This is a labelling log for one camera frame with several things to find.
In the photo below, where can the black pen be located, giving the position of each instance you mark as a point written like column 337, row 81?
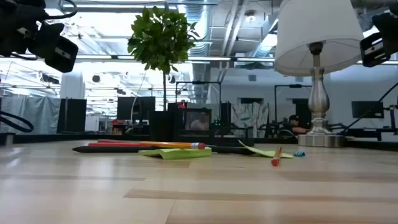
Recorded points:
column 109, row 149

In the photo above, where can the blue binder clip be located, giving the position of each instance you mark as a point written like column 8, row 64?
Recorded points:
column 299, row 152

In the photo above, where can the thin green sticky note pad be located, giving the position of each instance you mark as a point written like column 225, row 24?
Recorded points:
column 264, row 152

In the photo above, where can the thick green sticky note pad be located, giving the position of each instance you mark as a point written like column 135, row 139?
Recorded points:
column 177, row 153

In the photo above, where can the black mesh desk organizer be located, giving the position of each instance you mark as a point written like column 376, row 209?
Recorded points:
column 230, row 137

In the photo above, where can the white shade silver table lamp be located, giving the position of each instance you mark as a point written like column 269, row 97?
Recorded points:
column 311, row 31

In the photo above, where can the small black monitor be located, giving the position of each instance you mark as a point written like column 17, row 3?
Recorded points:
column 367, row 109

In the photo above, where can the gray curtain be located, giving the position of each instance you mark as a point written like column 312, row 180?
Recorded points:
column 31, row 115

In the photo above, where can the black partition panel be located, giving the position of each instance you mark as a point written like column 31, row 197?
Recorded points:
column 71, row 116

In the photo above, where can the person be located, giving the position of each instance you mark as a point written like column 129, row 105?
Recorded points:
column 200, row 124
column 293, row 124

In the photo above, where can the large black monitor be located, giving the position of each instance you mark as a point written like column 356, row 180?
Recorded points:
column 130, row 109

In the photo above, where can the green potted tree black pot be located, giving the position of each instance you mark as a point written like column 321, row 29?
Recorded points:
column 161, row 37

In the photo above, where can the leaf print cloth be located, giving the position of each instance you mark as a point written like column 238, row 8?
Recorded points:
column 248, row 118

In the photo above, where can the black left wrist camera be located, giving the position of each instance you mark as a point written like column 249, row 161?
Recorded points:
column 54, row 43

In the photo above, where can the black aluminium table frame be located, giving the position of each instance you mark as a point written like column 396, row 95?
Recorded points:
column 77, row 137

